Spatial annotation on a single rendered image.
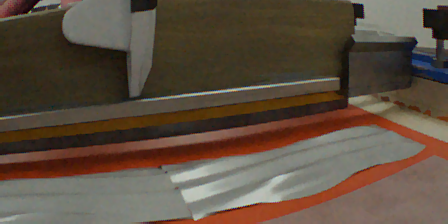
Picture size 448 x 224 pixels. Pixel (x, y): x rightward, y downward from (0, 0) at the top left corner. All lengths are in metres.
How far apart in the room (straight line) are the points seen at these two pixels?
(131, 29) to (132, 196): 0.09
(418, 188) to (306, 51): 0.15
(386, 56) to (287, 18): 0.11
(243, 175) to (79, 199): 0.09
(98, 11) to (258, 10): 0.11
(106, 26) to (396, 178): 0.19
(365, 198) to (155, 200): 0.11
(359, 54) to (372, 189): 0.14
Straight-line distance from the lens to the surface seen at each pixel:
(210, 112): 0.28
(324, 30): 0.31
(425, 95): 0.37
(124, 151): 0.27
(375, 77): 0.34
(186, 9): 0.26
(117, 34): 0.23
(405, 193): 0.21
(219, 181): 0.20
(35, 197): 0.20
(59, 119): 0.24
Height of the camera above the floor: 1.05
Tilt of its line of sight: 13 degrees down
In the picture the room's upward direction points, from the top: 2 degrees counter-clockwise
